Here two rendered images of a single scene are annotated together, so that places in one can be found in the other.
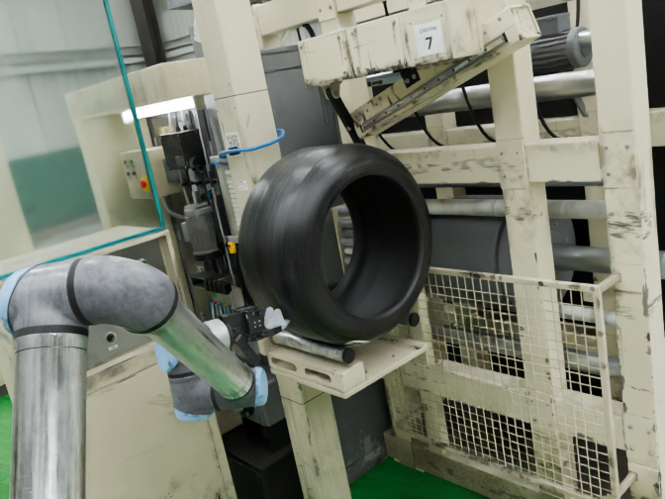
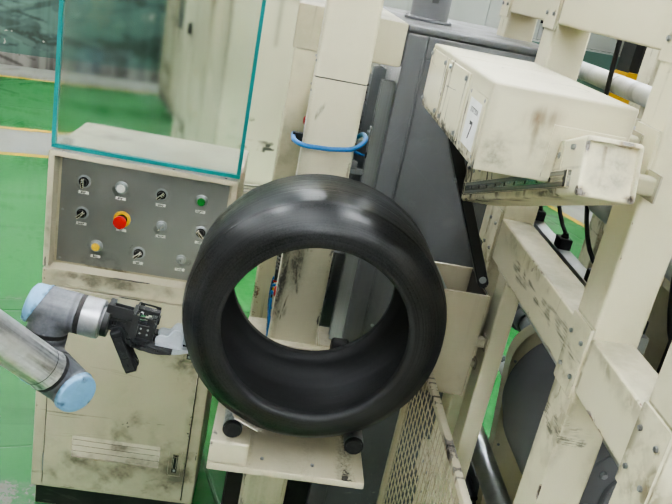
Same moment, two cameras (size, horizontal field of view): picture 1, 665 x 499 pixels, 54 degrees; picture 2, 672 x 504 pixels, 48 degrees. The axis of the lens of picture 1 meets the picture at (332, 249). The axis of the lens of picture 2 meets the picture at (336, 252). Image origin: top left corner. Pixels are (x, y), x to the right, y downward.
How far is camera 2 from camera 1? 111 cm
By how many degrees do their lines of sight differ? 32
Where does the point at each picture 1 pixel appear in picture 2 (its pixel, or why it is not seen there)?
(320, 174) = (274, 218)
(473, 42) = (530, 159)
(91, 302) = not seen: outside the picture
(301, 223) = (218, 259)
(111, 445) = (90, 346)
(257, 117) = (335, 112)
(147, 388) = not seen: hidden behind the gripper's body
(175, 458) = (147, 398)
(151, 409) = not seen: hidden behind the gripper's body
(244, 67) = (343, 48)
